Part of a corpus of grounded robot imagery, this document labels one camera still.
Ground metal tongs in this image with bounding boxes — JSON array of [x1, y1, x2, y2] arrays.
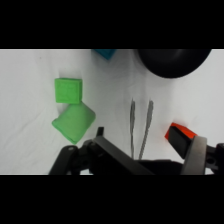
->
[[129, 97, 155, 161]]

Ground black bowl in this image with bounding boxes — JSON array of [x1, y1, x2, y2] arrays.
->
[[136, 49, 213, 80]]

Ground teal cube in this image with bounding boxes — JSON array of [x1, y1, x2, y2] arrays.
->
[[91, 49, 118, 61]]

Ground red cube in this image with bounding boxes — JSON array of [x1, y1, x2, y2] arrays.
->
[[164, 122, 198, 142]]

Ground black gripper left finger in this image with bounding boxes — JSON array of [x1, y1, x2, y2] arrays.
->
[[89, 126, 155, 175]]

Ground green cube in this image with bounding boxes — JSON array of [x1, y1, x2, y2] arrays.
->
[[54, 77, 84, 105]]

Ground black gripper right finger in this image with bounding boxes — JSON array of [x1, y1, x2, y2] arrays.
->
[[167, 126, 208, 175]]

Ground green bean bag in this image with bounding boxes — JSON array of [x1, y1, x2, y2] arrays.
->
[[51, 102, 97, 145]]

